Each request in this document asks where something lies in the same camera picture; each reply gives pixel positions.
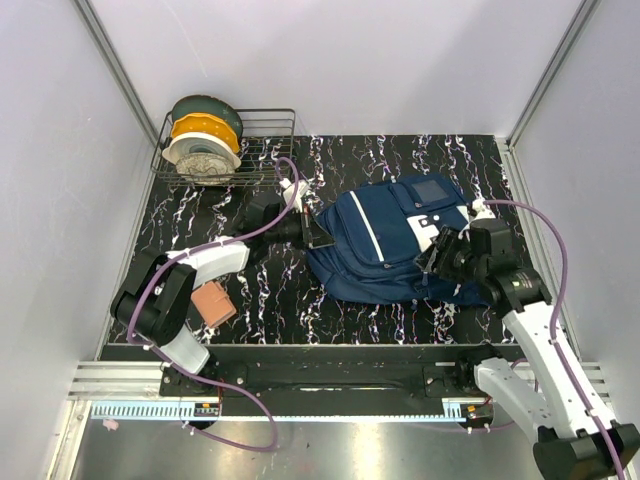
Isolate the navy blue student backpack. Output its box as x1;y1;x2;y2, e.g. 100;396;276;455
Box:
307;173;484;306

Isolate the yellow plate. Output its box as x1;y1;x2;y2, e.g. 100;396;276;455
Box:
171;112;240;153

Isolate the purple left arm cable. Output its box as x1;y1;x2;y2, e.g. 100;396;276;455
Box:
125;156;300;454

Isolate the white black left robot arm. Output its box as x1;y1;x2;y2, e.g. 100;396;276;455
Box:
110;192;335;396

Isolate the small pink eraser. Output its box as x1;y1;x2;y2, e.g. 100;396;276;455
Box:
102;419;119;431

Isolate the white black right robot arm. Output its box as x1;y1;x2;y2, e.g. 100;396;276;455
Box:
416;218;639;479

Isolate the dark wire dish rack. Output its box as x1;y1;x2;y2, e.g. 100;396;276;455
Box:
150;108;296;188

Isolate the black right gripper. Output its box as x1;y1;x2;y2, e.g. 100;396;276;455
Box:
413;225;486;285

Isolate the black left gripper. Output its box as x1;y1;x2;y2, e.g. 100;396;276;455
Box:
264;206;335;251

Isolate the speckled grey plate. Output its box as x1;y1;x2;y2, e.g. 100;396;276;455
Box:
176;152;235;186

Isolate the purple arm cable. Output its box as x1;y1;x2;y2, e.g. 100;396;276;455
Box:
125;156;300;454
482;199;626;480

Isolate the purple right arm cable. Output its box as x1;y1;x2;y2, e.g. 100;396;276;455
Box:
482;199;626;480

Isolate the dark green plate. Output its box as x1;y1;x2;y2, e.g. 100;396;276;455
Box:
171;94;244;137

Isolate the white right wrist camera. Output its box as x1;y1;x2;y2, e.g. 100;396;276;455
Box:
469;198;496;222

